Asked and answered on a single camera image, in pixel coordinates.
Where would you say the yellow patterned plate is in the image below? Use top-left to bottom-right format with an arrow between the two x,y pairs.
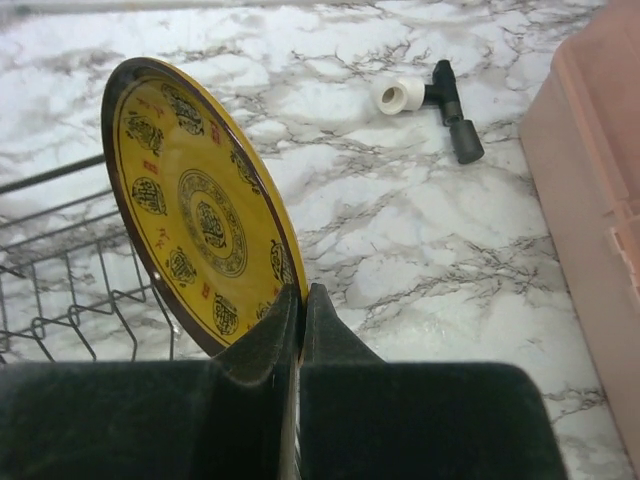
101,57 -> 308,356

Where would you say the dark wire dish rack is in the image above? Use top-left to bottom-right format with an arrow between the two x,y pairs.
1,155 -> 180,364

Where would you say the black and white pipe fitting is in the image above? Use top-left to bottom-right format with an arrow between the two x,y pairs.
371,60 -> 484,165

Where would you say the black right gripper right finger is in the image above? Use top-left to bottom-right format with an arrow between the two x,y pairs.
299,284 -> 567,479

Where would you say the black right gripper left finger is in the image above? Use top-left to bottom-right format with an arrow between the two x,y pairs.
1,286 -> 299,479

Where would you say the pink plastic storage box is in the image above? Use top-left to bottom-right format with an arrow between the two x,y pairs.
519,1 -> 639,462

